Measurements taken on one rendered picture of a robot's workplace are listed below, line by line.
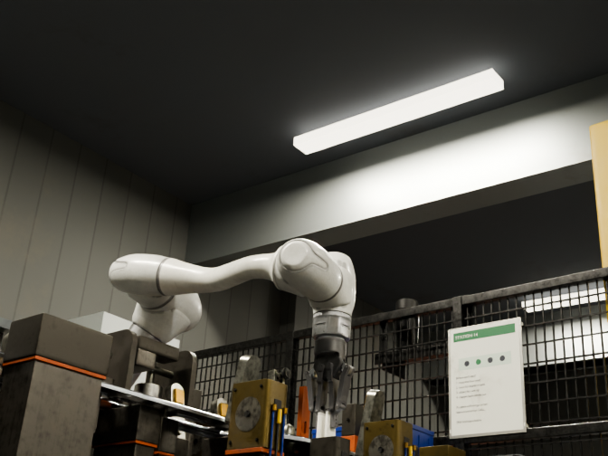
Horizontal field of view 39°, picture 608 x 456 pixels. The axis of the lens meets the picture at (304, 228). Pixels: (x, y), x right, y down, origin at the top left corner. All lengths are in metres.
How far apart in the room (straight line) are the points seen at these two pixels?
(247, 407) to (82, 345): 0.37
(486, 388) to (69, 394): 1.40
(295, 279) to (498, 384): 0.75
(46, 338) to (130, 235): 4.13
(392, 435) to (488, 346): 0.74
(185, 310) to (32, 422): 1.24
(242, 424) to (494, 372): 1.04
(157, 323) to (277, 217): 2.88
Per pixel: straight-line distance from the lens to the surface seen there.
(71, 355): 1.22
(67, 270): 4.95
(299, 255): 1.82
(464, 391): 2.40
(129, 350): 1.75
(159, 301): 2.31
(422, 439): 2.34
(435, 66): 4.27
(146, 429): 1.49
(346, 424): 2.27
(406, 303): 2.68
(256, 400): 1.48
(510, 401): 2.33
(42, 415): 1.19
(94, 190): 5.21
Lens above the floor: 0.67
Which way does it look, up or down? 25 degrees up
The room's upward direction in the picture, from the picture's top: 4 degrees clockwise
